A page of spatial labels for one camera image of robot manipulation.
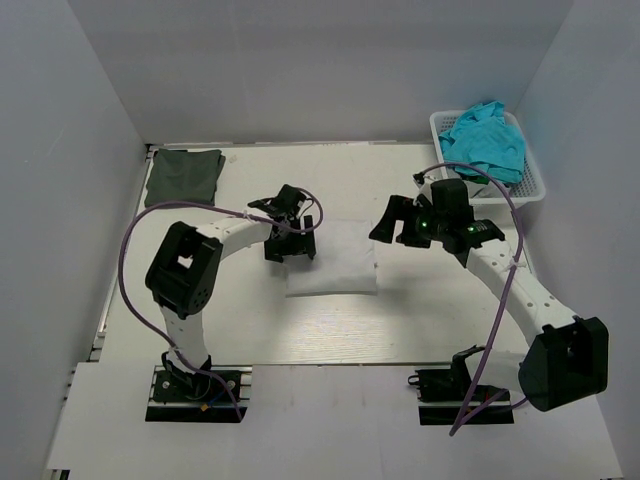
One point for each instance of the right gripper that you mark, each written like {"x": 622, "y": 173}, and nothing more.
{"x": 396, "y": 210}

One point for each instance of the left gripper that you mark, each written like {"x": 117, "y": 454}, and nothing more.
{"x": 276, "y": 252}

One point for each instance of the white t-shirt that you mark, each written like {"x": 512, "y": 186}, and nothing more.
{"x": 345, "y": 262}

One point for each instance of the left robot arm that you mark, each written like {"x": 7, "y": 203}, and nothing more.
{"x": 183, "y": 273}

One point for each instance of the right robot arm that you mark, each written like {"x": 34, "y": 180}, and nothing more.
{"x": 567, "y": 359}

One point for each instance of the green garment in basket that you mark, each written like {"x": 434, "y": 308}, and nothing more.
{"x": 480, "y": 180}

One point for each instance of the turquoise t-shirt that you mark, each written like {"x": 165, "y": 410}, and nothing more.
{"x": 482, "y": 138}

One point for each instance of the folded dark green t-shirt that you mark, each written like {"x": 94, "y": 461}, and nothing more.
{"x": 183, "y": 176}

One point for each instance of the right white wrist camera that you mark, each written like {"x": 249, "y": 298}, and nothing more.
{"x": 423, "y": 183}

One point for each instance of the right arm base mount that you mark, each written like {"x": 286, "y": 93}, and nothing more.
{"x": 441, "y": 390}

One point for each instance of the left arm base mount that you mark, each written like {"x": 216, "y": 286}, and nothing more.
{"x": 189, "y": 397}

